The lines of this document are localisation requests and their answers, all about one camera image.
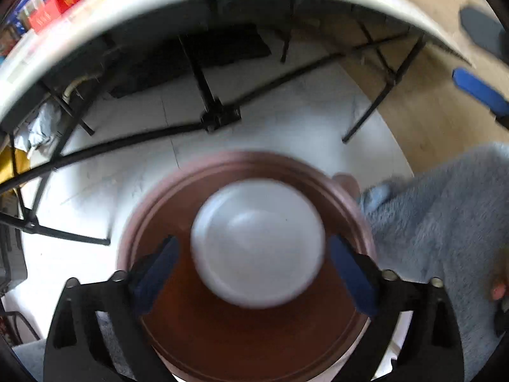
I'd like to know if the brown round bin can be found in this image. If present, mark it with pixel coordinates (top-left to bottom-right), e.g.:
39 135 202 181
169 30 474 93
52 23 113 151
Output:
117 150 378 382

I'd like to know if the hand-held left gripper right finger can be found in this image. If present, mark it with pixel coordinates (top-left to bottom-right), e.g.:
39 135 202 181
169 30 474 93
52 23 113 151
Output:
328 234 466 382

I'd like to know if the person's right hand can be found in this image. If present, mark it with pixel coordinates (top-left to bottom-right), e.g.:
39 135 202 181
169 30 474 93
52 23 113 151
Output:
490 272 509 303

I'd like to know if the black folding table frame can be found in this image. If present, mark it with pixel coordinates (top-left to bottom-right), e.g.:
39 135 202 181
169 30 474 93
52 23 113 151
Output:
0 0 428 247

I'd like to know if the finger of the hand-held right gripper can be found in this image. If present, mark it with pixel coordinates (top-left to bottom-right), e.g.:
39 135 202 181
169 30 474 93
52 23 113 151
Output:
460 5 509 66
452 67 509 130

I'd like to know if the person's right leg fleece pajamas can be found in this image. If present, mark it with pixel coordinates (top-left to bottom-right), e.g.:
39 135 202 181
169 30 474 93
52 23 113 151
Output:
358 143 509 382

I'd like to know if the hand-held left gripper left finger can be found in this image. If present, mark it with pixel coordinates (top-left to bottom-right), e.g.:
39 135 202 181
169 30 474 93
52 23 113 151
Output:
43 235 181 382

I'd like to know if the black cable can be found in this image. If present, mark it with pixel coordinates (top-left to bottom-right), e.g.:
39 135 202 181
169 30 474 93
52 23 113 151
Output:
0 308 40 343

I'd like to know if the yellow object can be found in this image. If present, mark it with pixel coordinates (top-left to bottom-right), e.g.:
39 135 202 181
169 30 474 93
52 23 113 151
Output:
0 145 32 194

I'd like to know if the black case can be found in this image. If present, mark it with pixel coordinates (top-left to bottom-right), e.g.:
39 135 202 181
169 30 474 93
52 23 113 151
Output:
0 191 28 291

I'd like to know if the grey blue crumpled cloth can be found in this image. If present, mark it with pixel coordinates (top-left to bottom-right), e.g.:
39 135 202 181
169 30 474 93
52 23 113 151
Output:
14 101 64 154

